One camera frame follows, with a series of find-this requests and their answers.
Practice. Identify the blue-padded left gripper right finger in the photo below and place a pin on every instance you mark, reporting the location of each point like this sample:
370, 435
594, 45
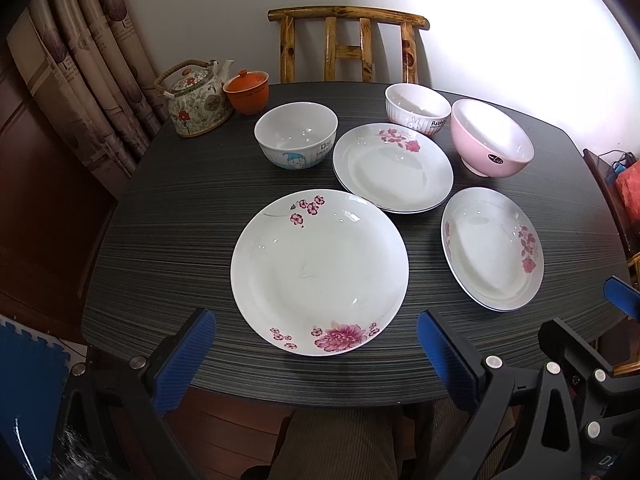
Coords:
468, 377

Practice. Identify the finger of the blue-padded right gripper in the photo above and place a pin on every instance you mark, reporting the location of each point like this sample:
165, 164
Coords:
623, 296
584, 369

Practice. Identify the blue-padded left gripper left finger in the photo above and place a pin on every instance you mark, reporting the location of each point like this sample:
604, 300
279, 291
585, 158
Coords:
167, 373

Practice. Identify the white plate rose rim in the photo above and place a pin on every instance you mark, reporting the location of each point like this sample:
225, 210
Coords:
492, 249

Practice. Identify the large white floral plate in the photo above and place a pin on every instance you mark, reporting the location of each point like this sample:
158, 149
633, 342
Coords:
319, 272

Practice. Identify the pink bowl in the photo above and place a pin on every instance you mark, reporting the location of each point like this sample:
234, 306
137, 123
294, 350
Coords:
489, 142

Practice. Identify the white plate pink roses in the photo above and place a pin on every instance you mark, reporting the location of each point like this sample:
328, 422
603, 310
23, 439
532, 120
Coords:
399, 170

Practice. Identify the white bowl blue cartoon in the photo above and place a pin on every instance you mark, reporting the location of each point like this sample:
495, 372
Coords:
297, 135

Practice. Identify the white ribbed bowl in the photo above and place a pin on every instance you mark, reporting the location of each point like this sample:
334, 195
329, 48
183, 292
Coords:
416, 107

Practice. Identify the red plastic bag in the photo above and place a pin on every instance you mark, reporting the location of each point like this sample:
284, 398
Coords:
628, 186

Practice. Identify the blue foam floor mat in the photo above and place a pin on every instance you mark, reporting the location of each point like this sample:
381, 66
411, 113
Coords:
33, 376

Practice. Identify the floral ceramic teapot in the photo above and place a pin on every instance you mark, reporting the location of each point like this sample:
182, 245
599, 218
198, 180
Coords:
194, 91

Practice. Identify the orange lidded cup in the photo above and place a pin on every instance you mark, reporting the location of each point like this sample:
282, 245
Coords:
248, 91

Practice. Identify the beige patterned curtain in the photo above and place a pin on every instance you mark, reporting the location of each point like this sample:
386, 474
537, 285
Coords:
86, 67

